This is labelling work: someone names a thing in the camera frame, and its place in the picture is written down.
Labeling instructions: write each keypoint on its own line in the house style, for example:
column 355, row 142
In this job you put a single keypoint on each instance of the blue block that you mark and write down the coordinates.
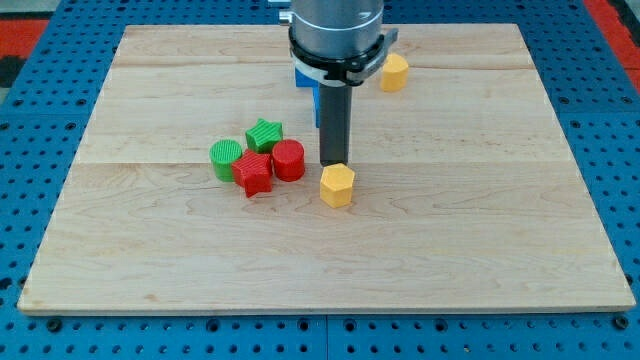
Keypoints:
column 303, row 81

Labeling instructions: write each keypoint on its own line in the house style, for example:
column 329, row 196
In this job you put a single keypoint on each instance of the yellow hexagon block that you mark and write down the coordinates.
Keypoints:
column 336, row 185

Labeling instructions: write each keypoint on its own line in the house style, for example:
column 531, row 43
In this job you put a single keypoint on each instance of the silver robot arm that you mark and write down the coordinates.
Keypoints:
column 339, row 44

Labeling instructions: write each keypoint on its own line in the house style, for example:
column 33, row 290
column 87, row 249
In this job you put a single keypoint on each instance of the green star block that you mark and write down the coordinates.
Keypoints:
column 264, row 135

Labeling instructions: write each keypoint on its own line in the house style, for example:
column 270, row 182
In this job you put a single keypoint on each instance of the red star block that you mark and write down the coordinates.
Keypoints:
column 253, row 172

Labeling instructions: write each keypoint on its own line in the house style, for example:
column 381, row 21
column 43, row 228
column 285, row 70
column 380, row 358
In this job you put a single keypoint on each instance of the green cylinder block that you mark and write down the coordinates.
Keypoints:
column 223, row 154

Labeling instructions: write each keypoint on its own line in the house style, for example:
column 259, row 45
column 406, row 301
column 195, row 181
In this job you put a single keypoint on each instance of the red cylinder block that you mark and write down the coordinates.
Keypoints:
column 288, row 160

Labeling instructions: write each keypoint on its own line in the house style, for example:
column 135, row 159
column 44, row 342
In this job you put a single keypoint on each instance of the yellow rounded block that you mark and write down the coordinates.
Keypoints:
column 394, row 73

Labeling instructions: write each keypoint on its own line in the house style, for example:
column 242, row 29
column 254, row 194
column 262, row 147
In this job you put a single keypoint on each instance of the wooden board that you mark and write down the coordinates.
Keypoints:
column 467, row 198

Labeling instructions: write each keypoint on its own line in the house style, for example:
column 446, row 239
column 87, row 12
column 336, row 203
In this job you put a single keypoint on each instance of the black clamp ring mount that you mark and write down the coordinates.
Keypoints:
column 339, row 72

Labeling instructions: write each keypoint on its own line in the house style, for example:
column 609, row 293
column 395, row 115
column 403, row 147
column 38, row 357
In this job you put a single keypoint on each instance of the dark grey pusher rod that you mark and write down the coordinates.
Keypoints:
column 334, row 124

